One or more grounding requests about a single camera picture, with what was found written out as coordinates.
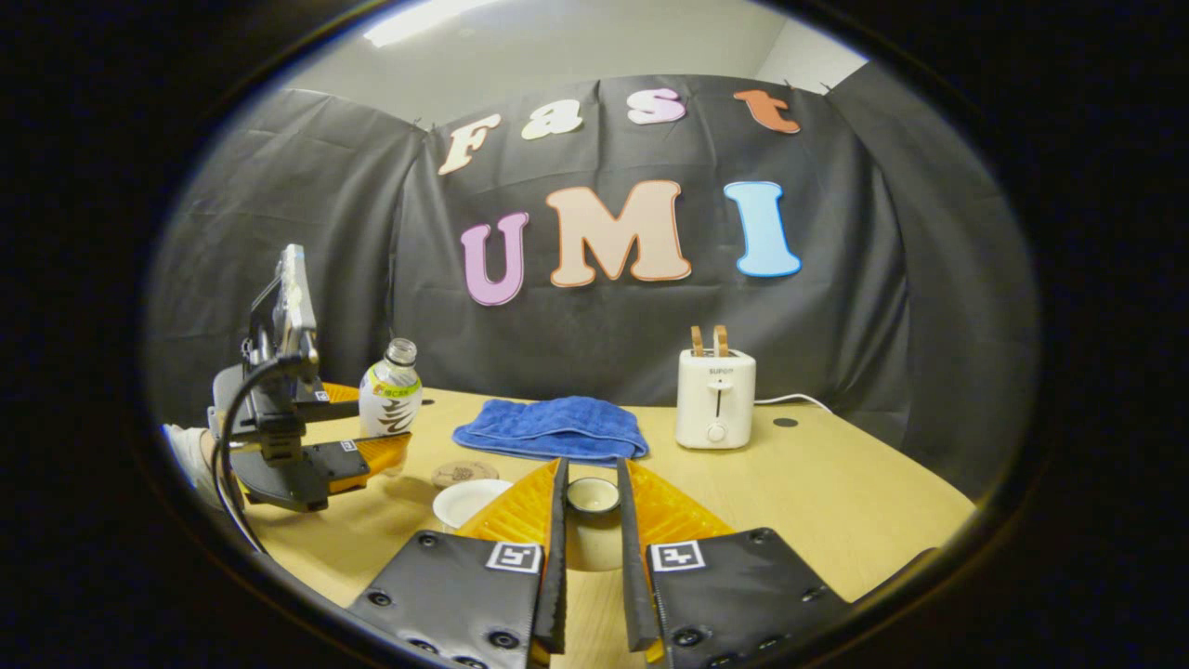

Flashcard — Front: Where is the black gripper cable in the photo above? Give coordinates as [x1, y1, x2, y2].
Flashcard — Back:
[212, 353, 312, 558]

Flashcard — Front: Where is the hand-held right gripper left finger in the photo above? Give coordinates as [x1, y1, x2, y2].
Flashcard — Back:
[348, 457, 569, 669]

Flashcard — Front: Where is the clear plastic water bottle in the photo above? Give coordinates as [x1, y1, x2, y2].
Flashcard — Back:
[359, 338, 425, 439]

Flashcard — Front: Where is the black backdrop cloth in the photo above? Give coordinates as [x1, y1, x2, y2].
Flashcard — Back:
[144, 74, 1041, 503]

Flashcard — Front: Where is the cream toaster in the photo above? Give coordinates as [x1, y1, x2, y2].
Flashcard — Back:
[675, 348, 757, 451]

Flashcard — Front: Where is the round wooden coaster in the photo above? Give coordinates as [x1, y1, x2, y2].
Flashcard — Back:
[431, 461, 500, 491]

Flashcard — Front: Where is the blue towel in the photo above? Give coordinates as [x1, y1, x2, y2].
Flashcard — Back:
[452, 396, 649, 466]

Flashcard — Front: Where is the cream teacup lid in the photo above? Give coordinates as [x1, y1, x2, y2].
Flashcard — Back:
[564, 477, 625, 573]

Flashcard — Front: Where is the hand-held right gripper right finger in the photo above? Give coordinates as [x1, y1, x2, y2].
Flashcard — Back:
[616, 457, 851, 669]

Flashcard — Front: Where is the white toaster cable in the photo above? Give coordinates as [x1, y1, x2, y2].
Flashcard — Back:
[754, 393, 835, 414]

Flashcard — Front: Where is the cream ceramic teacup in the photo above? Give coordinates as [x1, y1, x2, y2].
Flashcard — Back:
[433, 479, 514, 531]

